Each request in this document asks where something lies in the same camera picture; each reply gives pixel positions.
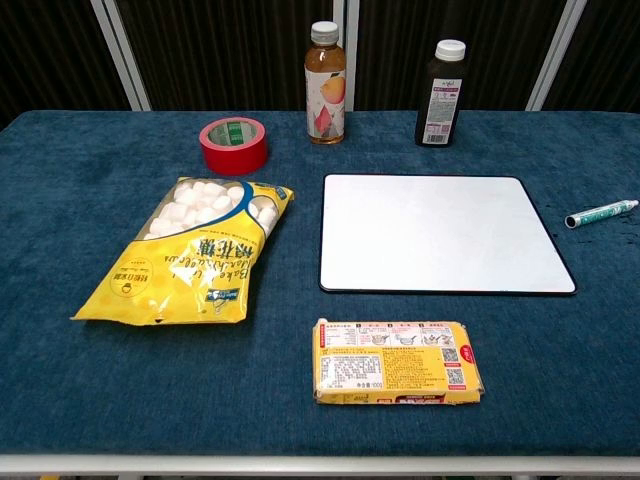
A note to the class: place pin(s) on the green white marker pen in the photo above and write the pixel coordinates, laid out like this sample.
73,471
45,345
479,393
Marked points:
600,212

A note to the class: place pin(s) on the yellow marshmallow bag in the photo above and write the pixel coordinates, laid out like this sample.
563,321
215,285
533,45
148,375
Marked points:
190,270

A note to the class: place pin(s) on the dark juice bottle white cap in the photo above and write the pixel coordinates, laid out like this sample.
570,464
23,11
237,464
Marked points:
441,100

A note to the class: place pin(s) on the red tape roll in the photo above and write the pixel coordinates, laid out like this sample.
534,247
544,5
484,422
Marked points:
234,150

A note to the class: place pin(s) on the white table edge rail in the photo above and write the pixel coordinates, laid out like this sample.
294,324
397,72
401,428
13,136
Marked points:
320,465

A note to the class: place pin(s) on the white metal frame post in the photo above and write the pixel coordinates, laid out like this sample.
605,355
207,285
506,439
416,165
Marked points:
552,55
122,55
346,30

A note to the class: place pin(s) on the white drawing board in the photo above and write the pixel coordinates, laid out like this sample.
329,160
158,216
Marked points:
440,235

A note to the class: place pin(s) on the amber tea drink bottle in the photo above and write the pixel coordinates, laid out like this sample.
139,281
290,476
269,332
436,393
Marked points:
325,95

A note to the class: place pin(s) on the yellow curry box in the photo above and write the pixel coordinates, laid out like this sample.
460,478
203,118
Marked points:
395,365

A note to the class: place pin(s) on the blue table cloth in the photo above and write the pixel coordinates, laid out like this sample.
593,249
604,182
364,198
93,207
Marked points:
150,380

